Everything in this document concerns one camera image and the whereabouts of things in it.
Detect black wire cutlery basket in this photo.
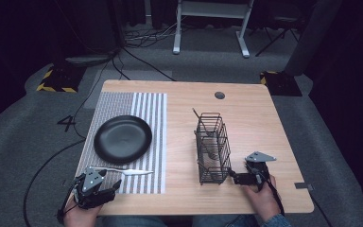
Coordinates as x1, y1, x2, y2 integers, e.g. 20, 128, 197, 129
194, 112, 233, 185

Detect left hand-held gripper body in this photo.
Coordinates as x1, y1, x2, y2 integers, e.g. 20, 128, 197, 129
73, 166, 117, 211

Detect yellow black striped base plate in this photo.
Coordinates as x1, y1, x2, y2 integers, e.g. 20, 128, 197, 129
259, 70, 303, 97
36, 63, 87, 94

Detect black round plate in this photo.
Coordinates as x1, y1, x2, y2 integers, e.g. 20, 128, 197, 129
93, 114, 153, 166

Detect white metal desk frame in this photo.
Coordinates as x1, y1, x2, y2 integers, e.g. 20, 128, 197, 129
172, 0, 255, 59

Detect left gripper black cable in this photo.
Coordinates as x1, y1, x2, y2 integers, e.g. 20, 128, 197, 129
23, 137, 87, 227

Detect grey padded column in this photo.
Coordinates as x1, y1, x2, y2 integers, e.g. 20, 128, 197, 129
284, 0, 343, 77

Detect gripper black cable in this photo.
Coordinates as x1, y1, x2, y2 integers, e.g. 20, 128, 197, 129
264, 176, 286, 218
23, 137, 87, 227

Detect person's right hand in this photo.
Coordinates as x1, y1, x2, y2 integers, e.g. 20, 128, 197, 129
243, 174, 282, 223

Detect grey tape strip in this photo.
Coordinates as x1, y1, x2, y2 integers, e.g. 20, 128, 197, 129
294, 182, 315, 192

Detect person's blue jeans legs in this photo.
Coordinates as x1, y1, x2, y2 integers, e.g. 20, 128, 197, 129
101, 213, 261, 227

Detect dark metal spoon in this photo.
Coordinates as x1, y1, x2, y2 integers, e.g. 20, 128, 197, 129
205, 148, 221, 161

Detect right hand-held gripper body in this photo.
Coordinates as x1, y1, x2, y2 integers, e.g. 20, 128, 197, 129
244, 150, 278, 193

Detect person's denim right sleeve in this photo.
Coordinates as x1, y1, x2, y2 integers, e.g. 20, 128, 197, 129
260, 213, 293, 227

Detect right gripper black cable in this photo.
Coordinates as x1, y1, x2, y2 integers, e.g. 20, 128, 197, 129
264, 176, 286, 218

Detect grey striped placemat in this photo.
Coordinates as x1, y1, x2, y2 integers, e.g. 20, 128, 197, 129
75, 91, 168, 195

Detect bundle of floor cables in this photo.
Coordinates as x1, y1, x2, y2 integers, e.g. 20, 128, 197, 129
124, 15, 190, 50

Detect person's left hand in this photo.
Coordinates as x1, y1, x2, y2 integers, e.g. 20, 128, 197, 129
62, 195, 104, 227

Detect black tripod stand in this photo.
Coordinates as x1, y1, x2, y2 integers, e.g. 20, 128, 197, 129
254, 15, 301, 58

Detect black floor cable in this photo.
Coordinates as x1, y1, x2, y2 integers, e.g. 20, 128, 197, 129
112, 46, 178, 82

